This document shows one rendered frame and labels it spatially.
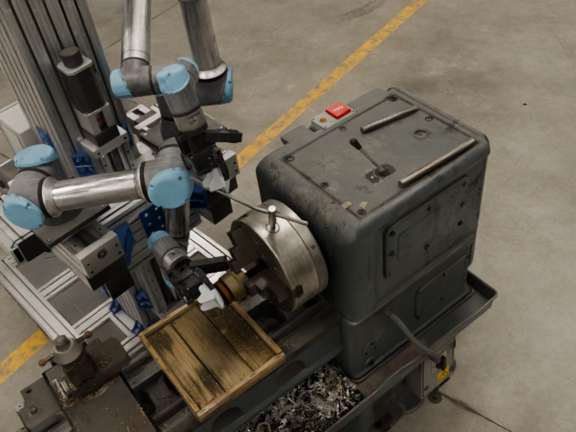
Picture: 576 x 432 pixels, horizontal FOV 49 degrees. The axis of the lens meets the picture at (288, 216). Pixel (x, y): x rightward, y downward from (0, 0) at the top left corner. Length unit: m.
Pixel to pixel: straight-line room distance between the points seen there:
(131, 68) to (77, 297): 1.69
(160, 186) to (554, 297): 2.08
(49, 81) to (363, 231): 1.05
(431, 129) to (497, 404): 1.31
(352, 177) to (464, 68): 2.89
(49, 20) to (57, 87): 0.20
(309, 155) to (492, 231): 1.72
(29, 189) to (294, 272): 0.76
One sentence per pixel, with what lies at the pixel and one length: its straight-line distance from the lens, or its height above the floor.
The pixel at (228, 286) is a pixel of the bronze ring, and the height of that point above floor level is 1.11.
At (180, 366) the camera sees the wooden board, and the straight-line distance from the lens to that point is 1.95.
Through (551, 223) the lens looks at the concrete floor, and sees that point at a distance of 3.56.
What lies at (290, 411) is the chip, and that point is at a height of 0.58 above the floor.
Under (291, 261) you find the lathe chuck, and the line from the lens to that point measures 1.73.
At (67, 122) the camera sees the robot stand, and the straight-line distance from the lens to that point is 2.18.
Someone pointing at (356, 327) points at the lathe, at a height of 0.84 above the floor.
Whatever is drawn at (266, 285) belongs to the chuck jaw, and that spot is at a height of 1.11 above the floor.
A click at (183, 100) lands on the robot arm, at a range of 1.57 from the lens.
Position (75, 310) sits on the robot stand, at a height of 0.21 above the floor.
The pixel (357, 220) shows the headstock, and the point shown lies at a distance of 1.71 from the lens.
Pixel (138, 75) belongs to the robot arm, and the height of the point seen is 1.64.
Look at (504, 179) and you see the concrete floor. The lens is 3.76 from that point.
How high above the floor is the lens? 2.47
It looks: 44 degrees down
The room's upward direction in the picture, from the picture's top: 9 degrees counter-clockwise
